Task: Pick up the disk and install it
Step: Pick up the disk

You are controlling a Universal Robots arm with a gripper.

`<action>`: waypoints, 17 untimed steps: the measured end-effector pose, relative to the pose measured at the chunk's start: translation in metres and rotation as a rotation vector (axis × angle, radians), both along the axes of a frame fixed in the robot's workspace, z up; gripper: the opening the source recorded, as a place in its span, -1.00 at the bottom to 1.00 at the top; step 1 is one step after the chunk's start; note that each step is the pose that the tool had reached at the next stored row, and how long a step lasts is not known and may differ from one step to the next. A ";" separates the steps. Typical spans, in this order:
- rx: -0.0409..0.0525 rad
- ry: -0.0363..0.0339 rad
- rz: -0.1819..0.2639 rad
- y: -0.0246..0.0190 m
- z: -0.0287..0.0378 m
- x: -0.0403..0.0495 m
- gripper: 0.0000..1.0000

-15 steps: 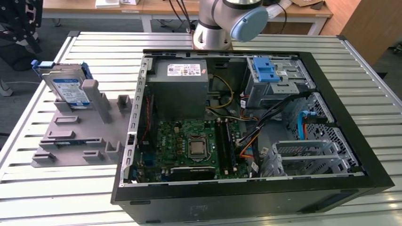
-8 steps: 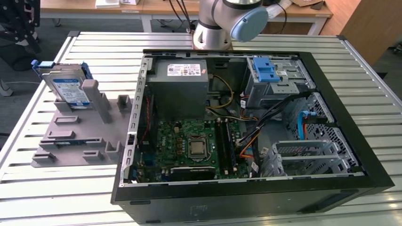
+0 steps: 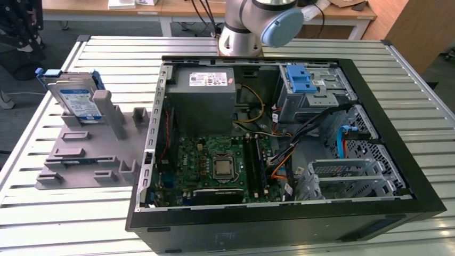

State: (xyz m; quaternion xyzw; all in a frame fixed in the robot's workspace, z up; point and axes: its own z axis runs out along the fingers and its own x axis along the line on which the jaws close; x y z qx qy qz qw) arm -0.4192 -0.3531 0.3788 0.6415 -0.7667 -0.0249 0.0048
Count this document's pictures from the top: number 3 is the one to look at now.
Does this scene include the blue wire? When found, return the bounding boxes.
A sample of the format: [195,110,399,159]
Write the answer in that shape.
[335,125,360,161]

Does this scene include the hard disk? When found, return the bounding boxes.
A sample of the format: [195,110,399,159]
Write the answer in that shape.
[35,68,105,125]

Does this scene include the silver disk bay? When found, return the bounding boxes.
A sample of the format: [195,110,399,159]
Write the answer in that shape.
[296,158,415,201]

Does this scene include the green motherboard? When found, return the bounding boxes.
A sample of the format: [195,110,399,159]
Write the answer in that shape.
[152,134,285,207]

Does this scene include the grey power supply unit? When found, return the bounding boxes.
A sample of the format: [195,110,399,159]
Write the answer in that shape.
[165,66,237,137]

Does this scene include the silver CPU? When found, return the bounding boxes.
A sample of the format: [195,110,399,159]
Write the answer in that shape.
[212,159,232,177]

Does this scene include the black RAM stick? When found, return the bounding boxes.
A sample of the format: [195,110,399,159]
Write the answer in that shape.
[244,134,261,197]
[253,134,269,196]

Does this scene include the CPU socket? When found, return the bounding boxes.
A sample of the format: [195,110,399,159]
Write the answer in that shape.
[209,151,237,184]

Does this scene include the black graphics card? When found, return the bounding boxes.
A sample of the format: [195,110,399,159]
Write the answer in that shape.
[183,187,245,206]

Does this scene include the blue drive latch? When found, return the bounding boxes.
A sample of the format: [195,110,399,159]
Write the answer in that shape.
[285,65,320,93]

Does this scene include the silver drive cage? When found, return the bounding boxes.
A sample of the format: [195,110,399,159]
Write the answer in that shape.
[276,63,359,123]

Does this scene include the grey parts rack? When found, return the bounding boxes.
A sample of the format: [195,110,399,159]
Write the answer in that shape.
[35,90,152,190]

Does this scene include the black PC case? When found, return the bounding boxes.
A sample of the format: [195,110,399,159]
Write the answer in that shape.
[124,54,448,254]

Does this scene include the wooden desk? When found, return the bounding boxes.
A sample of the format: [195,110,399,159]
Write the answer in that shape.
[40,0,378,41]

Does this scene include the brown cardboard piece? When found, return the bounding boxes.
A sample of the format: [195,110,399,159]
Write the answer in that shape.
[328,0,367,11]

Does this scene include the wooden cabinet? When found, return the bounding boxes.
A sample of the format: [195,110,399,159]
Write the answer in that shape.
[362,0,455,77]

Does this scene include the person in dark dotted clothing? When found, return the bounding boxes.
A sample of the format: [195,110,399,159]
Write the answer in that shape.
[0,0,47,63]

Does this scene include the yellow wire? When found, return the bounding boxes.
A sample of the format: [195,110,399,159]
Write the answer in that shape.
[232,84,265,125]

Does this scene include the red black twisted wire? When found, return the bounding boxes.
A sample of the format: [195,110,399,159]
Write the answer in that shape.
[159,106,175,164]

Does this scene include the black cable bundle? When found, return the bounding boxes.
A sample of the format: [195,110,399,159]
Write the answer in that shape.
[275,103,351,166]

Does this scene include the orange wires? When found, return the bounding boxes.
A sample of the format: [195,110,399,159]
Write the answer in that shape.
[269,157,289,182]

